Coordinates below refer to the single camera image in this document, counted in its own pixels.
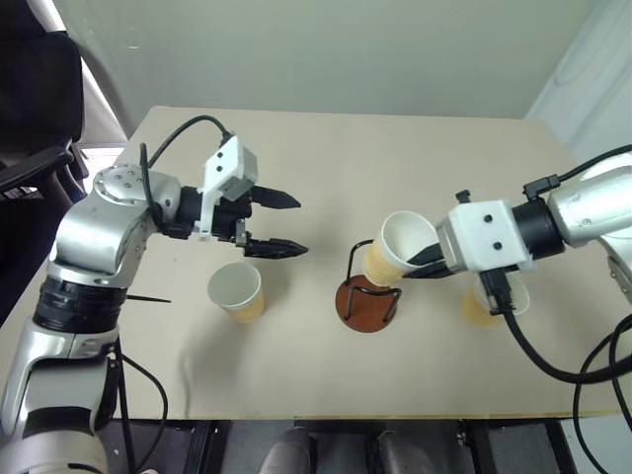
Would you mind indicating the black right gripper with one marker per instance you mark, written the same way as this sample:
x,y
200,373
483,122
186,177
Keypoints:
x,y
459,274

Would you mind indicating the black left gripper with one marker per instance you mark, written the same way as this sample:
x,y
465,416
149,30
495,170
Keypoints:
x,y
229,217

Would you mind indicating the yellow and white paper cup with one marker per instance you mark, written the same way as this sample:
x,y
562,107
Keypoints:
x,y
402,234
476,308
234,289

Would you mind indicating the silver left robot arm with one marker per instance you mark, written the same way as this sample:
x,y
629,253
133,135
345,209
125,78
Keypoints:
x,y
89,232

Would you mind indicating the black zip tie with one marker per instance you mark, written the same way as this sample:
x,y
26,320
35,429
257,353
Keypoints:
x,y
148,298

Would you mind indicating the black office chair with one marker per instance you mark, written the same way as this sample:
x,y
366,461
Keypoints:
x,y
34,89

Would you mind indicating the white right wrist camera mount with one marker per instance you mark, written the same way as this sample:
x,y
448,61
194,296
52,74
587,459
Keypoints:
x,y
486,237

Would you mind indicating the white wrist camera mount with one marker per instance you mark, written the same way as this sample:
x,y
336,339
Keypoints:
x,y
229,165
486,237

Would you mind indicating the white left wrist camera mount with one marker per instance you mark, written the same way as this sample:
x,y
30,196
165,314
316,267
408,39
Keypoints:
x,y
229,165

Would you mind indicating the black table frame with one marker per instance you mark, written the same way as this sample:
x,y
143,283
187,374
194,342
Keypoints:
x,y
207,444

